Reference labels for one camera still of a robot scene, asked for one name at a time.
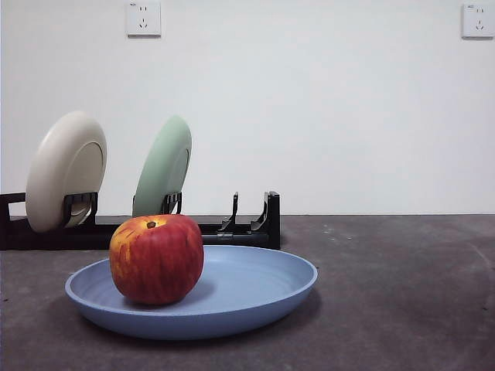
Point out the blue round plate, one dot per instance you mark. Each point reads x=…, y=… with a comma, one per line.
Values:
x=251, y=286

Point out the red apple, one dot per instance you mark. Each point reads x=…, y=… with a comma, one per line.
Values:
x=154, y=259

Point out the black plate rack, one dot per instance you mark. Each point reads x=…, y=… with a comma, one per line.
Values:
x=247, y=232

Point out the light green round plate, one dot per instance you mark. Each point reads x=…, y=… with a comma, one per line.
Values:
x=162, y=170

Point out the cream round plate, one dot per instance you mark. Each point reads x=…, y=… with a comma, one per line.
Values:
x=54, y=166

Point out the white wall socket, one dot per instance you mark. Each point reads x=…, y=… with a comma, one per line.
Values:
x=143, y=19
x=478, y=21

